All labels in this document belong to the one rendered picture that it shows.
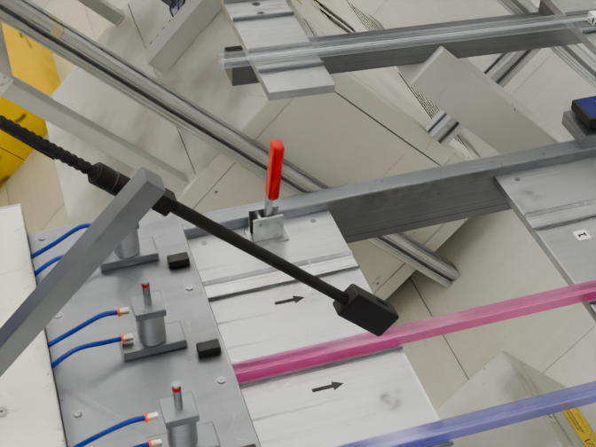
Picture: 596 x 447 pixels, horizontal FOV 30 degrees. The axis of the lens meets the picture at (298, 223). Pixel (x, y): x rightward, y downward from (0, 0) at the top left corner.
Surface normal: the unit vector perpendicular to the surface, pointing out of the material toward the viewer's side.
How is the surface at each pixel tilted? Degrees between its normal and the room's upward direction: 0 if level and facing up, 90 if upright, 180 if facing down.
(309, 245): 46
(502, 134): 90
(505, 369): 0
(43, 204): 0
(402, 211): 90
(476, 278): 0
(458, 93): 90
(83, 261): 90
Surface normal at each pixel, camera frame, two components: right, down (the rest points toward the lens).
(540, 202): -0.01, -0.77
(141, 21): -0.69, -0.40
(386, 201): 0.29, 0.60
